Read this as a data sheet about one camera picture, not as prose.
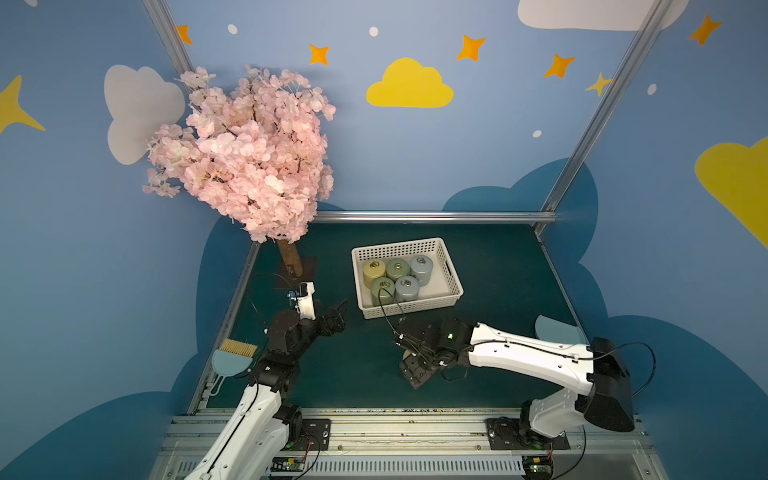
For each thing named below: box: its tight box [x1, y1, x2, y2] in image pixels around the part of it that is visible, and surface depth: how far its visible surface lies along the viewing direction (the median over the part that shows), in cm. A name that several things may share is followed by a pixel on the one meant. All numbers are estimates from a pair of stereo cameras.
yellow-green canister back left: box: [363, 258, 386, 289], surface depth 100 cm
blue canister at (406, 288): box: [395, 275, 419, 302], surface depth 96 cm
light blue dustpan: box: [535, 314, 589, 345], surface depth 95 cm
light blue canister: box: [410, 254, 433, 287], surface depth 102 cm
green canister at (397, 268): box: [386, 258, 410, 283], surface depth 100 cm
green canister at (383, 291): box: [371, 277, 396, 307], surface depth 95 cm
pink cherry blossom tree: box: [143, 66, 335, 277], surface depth 66 cm
